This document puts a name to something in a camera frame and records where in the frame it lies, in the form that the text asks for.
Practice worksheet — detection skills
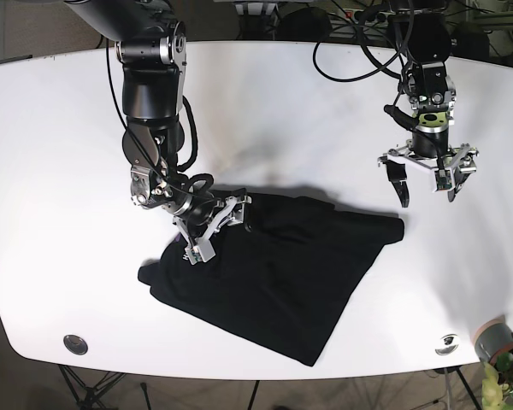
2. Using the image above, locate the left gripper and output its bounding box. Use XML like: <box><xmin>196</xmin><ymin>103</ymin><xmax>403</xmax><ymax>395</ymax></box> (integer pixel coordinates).
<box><xmin>377</xmin><ymin>127</ymin><xmax>478</xmax><ymax>208</ymax></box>

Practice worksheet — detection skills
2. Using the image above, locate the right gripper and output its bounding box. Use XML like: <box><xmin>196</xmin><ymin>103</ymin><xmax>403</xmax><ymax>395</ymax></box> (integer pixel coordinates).
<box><xmin>174</xmin><ymin>194</ymin><xmax>259</xmax><ymax>250</ymax></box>

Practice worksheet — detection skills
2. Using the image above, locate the black T-shirt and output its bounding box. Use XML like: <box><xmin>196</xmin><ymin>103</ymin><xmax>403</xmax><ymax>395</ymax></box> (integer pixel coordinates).
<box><xmin>138</xmin><ymin>193</ymin><xmax>404</xmax><ymax>366</ymax></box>

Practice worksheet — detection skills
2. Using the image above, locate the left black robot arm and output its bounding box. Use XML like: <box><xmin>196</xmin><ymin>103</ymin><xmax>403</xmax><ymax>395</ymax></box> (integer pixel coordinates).
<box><xmin>343</xmin><ymin>1</ymin><xmax>479</xmax><ymax>208</ymax></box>

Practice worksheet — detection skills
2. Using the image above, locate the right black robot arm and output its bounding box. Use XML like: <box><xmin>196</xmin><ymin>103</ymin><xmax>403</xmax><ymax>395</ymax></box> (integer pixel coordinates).
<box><xmin>67</xmin><ymin>1</ymin><xmax>251</xmax><ymax>249</ymax></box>

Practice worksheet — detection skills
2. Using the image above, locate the right silver table grommet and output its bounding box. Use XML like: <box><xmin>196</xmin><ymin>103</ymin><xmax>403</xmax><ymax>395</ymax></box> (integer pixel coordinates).
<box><xmin>434</xmin><ymin>333</ymin><xmax>460</xmax><ymax>356</ymax></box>

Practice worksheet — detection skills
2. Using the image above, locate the silver table grommet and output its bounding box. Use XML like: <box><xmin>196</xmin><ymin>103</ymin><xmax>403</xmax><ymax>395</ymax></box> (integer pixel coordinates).
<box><xmin>434</xmin><ymin>333</ymin><xmax>460</xmax><ymax>356</ymax></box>
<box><xmin>63</xmin><ymin>334</ymin><xmax>88</xmax><ymax>355</ymax></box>

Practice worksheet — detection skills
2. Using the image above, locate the grey plant pot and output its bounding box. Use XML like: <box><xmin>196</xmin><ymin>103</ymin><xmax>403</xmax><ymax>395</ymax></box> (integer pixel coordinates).
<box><xmin>471</xmin><ymin>319</ymin><xmax>513</xmax><ymax>365</ymax></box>

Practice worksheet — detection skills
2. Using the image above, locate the left silver table grommet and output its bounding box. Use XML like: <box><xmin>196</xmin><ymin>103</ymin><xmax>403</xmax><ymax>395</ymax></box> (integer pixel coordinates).
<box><xmin>63</xmin><ymin>334</ymin><xmax>88</xmax><ymax>355</ymax></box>

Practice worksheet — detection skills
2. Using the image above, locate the green potted plant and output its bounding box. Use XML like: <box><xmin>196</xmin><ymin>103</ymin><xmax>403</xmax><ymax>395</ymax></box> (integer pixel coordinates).
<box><xmin>481</xmin><ymin>352</ymin><xmax>513</xmax><ymax>409</ymax></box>

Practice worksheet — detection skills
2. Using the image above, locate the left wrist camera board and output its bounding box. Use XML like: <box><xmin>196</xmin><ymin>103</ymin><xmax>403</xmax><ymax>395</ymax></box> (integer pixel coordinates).
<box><xmin>432</xmin><ymin>168</ymin><xmax>455</xmax><ymax>192</ymax></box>

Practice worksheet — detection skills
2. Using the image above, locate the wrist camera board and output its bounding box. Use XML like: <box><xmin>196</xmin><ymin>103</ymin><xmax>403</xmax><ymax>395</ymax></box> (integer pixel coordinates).
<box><xmin>185</xmin><ymin>240</ymin><xmax>215</xmax><ymax>265</ymax></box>
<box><xmin>432</xmin><ymin>168</ymin><xmax>455</xmax><ymax>192</ymax></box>

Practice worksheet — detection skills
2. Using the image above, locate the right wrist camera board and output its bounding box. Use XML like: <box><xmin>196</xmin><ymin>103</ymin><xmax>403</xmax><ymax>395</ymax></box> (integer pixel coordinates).
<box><xmin>185</xmin><ymin>240</ymin><xmax>215</xmax><ymax>265</ymax></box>

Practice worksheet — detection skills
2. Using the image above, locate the black table leg frame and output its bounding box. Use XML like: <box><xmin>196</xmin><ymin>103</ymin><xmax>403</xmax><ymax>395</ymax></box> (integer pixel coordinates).
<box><xmin>57</xmin><ymin>365</ymin><xmax>126</xmax><ymax>410</ymax></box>

